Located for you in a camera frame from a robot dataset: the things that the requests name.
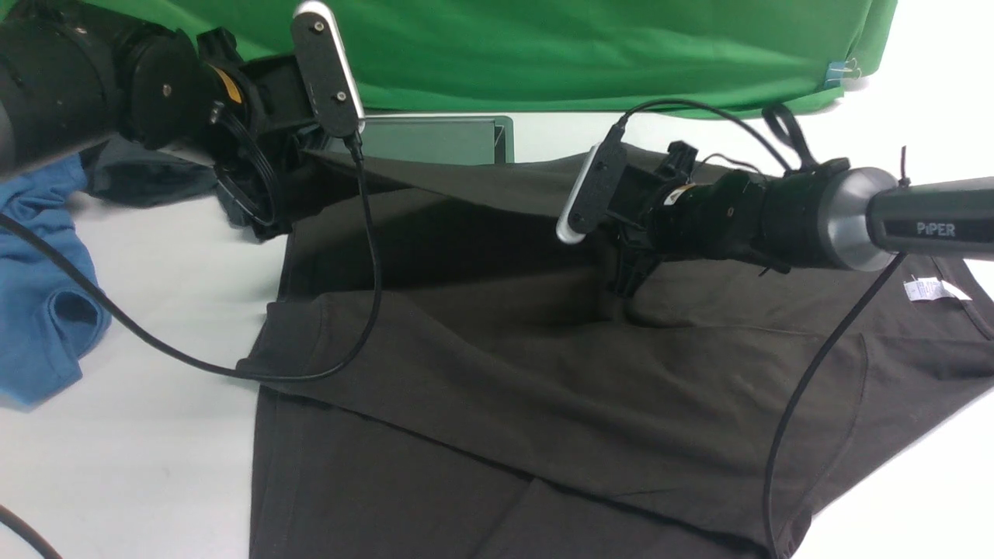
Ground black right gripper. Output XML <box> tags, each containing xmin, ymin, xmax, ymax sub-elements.
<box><xmin>606</xmin><ymin>141</ymin><xmax>731</xmax><ymax>300</ymax></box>

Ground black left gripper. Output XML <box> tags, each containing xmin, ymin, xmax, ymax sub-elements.
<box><xmin>196</xmin><ymin>28</ymin><xmax>327</xmax><ymax>234</ymax></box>

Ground dark gray long-sleeve top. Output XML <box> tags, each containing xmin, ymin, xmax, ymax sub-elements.
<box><xmin>237</xmin><ymin>144</ymin><xmax>994</xmax><ymax>559</ymax></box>

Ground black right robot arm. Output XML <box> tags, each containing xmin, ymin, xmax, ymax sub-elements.
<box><xmin>606</xmin><ymin>142</ymin><xmax>993</xmax><ymax>298</ymax></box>

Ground dark teal crumpled garment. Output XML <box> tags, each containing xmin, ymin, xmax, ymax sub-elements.
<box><xmin>79</xmin><ymin>137</ymin><xmax>251</xmax><ymax>227</ymax></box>

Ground green backdrop cloth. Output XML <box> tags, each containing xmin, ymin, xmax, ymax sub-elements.
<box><xmin>78</xmin><ymin>0</ymin><xmax>898</xmax><ymax>122</ymax></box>

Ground blue crumpled garment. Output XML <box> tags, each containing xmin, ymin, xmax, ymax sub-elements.
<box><xmin>1</xmin><ymin>155</ymin><xmax>111</xmax><ymax>408</ymax></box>

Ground blue binder clip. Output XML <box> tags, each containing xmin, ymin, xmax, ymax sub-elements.
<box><xmin>823</xmin><ymin>59</ymin><xmax>863</xmax><ymax>89</ymax></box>

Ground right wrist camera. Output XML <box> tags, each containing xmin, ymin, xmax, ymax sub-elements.
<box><xmin>556</xmin><ymin>139</ymin><xmax>626</xmax><ymax>245</ymax></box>

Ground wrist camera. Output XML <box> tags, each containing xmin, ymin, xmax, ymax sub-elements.
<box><xmin>290</xmin><ymin>1</ymin><xmax>366</xmax><ymax>139</ymax></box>
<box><xmin>556</xmin><ymin>139</ymin><xmax>626</xmax><ymax>245</ymax></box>

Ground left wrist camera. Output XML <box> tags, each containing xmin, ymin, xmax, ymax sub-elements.
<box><xmin>290</xmin><ymin>1</ymin><xmax>366</xmax><ymax>139</ymax></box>

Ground gray recessed cable tray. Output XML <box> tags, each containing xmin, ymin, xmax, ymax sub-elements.
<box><xmin>360</xmin><ymin>116</ymin><xmax>515</xmax><ymax>165</ymax></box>

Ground black left camera cable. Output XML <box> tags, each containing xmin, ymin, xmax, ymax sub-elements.
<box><xmin>0</xmin><ymin>132</ymin><xmax>384</xmax><ymax>559</ymax></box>

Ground black camera cable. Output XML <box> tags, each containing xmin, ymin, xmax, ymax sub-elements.
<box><xmin>613</xmin><ymin>99</ymin><xmax>909</xmax><ymax>559</ymax></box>
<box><xmin>0</xmin><ymin>132</ymin><xmax>384</xmax><ymax>559</ymax></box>

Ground black right camera cable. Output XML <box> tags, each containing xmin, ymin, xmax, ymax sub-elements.
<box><xmin>613</xmin><ymin>99</ymin><xmax>909</xmax><ymax>559</ymax></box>

